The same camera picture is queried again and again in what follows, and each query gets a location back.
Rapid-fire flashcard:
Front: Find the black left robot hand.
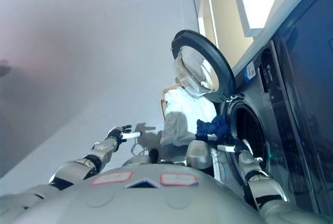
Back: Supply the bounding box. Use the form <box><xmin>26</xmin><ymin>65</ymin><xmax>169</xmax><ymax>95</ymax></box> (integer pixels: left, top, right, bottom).
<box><xmin>105</xmin><ymin>124</ymin><xmax>142</xmax><ymax>146</ymax></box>

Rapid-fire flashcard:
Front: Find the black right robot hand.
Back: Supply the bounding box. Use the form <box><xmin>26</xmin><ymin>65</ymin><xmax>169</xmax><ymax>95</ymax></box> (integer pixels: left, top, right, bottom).
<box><xmin>216</xmin><ymin>138</ymin><xmax>250</xmax><ymax>155</ymax></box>

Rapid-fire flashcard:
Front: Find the dark blue cloth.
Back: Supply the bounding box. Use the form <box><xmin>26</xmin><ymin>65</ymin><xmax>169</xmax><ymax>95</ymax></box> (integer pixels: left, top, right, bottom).
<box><xmin>195</xmin><ymin>114</ymin><xmax>228</xmax><ymax>142</ymax></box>

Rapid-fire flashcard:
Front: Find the dark grey washing machine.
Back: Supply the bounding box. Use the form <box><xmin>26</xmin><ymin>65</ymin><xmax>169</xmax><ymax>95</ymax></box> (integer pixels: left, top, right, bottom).
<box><xmin>213</xmin><ymin>39</ymin><xmax>326</xmax><ymax>217</ymax></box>

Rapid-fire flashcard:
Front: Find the wooden laundry basket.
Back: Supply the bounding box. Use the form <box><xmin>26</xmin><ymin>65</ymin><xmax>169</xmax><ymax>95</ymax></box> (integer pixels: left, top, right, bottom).
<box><xmin>159</xmin><ymin>84</ymin><xmax>183</xmax><ymax>123</ymax></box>

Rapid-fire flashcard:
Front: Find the round washing machine door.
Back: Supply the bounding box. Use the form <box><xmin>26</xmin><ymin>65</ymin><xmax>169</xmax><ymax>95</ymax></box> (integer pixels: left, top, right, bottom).
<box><xmin>170</xmin><ymin>29</ymin><xmax>236</xmax><ymax>104</ymax></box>

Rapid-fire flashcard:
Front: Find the red-bordered torso label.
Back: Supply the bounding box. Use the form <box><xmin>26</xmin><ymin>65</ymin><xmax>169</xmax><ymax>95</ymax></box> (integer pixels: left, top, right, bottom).
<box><xmin>91</xmin><ymin>171</ymin><xmax>134</xmax><ymax>186</ymax></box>
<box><xmin>159</xmin><ymin>173</ymin><xmax>199</xmax><ymax>186</ymax></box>

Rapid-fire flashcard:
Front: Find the white cloth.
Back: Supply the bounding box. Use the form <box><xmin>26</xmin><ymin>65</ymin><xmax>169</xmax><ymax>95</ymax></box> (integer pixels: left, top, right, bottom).
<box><xmin>159</xmin><ymin>87</ymin><xmax>218</xmax><ymax>148</ymax></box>

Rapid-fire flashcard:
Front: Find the grey robot torso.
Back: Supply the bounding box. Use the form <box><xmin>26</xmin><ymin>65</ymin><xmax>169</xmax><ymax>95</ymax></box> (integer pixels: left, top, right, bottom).
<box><xmin>10</xmin><ymin>164</ymin><xmax>264</xmax><ymax>224</ymax></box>

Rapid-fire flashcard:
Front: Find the blue washer sticker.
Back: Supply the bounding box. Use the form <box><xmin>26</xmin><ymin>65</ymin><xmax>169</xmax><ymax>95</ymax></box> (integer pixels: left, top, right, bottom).
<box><xmin>244</xmin><ymin>61</ymin><xmax>255</xmax><ymax>82</ymax></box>

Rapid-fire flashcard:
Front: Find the dark appliance with vent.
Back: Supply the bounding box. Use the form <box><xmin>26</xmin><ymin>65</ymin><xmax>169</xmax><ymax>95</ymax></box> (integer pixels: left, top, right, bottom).
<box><xmin>272</xmin><ymin>0</ymin><xmax>333</xmax><ymax>224</ymax></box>

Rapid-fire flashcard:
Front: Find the thin white cable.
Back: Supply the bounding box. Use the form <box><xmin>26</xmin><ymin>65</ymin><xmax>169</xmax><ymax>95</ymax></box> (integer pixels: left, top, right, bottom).
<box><xmin>131</xmin><ymin>140</ymin><xmax>147</xmax><ymax>157</ymax></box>

